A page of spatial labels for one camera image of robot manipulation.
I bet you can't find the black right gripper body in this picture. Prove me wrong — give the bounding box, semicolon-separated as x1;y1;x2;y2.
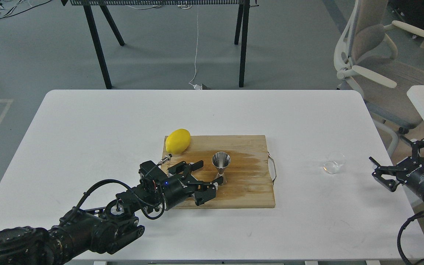
396;156;424;204

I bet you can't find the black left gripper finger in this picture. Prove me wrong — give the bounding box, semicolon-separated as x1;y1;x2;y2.
192;177;224;206
167;160;204;176

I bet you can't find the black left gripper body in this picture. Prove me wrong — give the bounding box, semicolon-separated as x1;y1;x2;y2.
160;171;199;210

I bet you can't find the steel double jigger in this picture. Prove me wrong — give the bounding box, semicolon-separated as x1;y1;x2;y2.
212;152;231;185

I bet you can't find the small clear glass cup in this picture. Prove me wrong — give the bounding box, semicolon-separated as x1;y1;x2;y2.
323;152;346;174

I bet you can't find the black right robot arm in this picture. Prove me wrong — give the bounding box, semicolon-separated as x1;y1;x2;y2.
369;137;424;202

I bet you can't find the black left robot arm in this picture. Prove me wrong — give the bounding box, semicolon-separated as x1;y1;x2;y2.
0;155;225;265

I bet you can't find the yellow lemon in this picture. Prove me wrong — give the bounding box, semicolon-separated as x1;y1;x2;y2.
165;128;191;154

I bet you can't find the wooden cutting board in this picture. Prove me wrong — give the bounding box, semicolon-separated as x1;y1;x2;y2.
161;135;275;209

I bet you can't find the white office chair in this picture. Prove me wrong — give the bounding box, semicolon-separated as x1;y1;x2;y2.
333;0;424;156

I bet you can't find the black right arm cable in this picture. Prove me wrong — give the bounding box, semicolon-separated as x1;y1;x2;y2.
397;211;424;265

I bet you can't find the white power cable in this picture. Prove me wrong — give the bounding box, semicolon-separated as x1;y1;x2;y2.
188;5;203;90

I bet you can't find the black metal frame table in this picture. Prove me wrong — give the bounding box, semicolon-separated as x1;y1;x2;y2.
61;0;258;89

